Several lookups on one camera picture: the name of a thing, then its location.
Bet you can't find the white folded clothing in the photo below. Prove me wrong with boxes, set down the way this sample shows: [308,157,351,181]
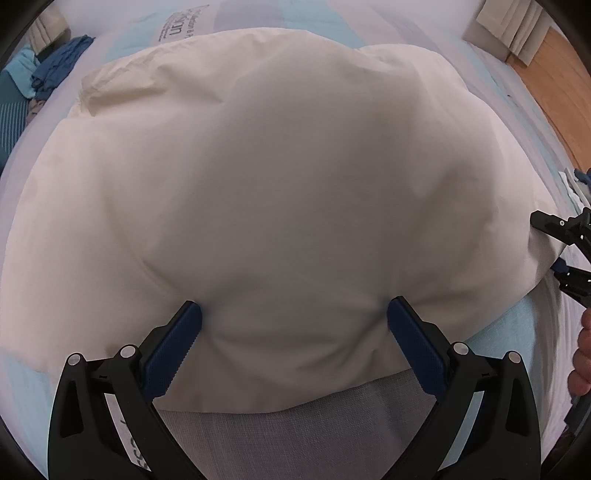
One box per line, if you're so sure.
[558,170,591,209]

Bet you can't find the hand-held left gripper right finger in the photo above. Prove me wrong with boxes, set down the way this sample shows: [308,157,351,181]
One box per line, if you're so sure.
[385,296,542,480]

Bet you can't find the beige curtain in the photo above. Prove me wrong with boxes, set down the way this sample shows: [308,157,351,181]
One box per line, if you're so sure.
[33,4,73,61]
[475,0,556,66]

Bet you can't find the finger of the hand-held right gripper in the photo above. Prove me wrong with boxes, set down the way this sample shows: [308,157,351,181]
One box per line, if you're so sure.
[551,258,591,308]
[529,207,591,265]

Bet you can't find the pale striped bed sheet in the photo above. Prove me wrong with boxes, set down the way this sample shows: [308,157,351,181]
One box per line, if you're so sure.
[0,0,591,480]

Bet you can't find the cream and black jacket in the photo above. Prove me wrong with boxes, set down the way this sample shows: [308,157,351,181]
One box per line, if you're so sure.
[0,28,567,415]

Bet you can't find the person's right hand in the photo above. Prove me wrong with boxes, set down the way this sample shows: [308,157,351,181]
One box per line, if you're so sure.
[566,307,591,398]

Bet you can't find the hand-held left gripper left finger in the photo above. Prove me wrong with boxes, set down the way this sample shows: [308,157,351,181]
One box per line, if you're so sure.
[47,300,219,480]

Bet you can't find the teal striped pillow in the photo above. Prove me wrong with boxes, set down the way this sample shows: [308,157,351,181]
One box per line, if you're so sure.
[0,69,31,157]

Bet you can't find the dark blue crumpled clothes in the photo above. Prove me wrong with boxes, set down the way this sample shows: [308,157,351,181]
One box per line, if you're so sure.
[30,34,96,101]

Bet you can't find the teal cloth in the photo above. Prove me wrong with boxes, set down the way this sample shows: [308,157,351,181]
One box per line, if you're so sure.
[0,48,41,100]

